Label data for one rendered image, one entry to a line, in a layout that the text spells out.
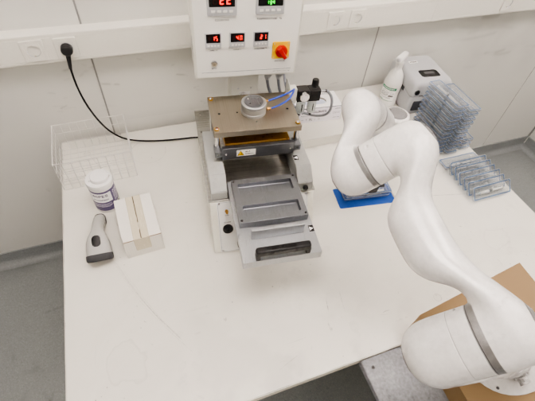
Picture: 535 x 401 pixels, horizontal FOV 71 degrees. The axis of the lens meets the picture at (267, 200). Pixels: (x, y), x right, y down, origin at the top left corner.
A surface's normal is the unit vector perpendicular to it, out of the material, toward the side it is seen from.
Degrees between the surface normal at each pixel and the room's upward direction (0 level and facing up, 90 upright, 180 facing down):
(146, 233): 2
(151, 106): 90
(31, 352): 0
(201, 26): 90
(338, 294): 0
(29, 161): 90
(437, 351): 46
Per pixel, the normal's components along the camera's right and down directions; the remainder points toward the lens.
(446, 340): -0.61, -0.38
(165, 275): 0.07, -0.64
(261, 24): 0.22, 0.76
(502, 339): -0.51, -0.12
